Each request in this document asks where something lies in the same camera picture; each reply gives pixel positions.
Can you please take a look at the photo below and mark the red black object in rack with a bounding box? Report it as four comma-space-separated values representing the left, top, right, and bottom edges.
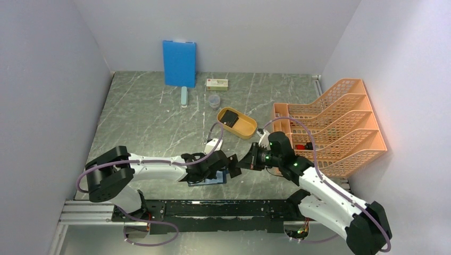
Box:
294, 142, 314, 150

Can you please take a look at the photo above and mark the small clear plastic cup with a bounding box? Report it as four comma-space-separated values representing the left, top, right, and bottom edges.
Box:
208, 95, 221, 110

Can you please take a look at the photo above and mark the yellow oval tray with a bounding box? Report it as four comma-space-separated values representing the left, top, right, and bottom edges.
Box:
216, 107, 257, 140

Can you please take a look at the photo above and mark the small red white box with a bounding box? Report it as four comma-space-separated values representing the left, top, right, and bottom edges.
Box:
205, 79, 229, 91

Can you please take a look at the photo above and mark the dark blue card holder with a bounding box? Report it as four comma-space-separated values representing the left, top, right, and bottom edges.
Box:
188, 170, 228, 186

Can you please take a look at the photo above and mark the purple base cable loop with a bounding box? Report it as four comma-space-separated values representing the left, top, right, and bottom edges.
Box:
116, 207, 179, 247

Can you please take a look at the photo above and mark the black card in tray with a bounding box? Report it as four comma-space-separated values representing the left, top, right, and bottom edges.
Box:
220, 109, 239, 128

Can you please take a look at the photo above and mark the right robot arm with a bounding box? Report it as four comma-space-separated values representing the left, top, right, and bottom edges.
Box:
237, 131, 392, 254

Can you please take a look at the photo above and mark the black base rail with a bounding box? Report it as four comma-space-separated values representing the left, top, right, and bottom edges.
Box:
132, 189, 309, 235

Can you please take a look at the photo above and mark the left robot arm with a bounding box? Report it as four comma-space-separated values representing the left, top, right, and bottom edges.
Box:
84, 146, 241, 221

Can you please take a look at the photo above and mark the light blue eraser stick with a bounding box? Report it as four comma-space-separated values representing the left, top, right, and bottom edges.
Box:
180, 87, 188, 108

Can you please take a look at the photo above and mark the orange file organizer rack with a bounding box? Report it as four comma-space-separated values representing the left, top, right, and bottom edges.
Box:
270, 78, 387, 178

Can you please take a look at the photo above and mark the blue board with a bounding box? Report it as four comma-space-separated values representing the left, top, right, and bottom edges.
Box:
162, 40, 197, 88

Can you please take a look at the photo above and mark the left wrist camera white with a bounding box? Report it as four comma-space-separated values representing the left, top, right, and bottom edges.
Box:
204, 138, 223, 154

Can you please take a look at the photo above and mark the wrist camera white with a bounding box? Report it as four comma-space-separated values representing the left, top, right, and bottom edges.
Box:
204, 138, 223, 154
257, 128, 270, 149

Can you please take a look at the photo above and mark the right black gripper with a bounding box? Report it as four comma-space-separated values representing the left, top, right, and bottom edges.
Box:
236, 142, 282, 171

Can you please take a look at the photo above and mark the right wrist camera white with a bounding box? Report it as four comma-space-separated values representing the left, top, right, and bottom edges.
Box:
257, 128, 270, 149

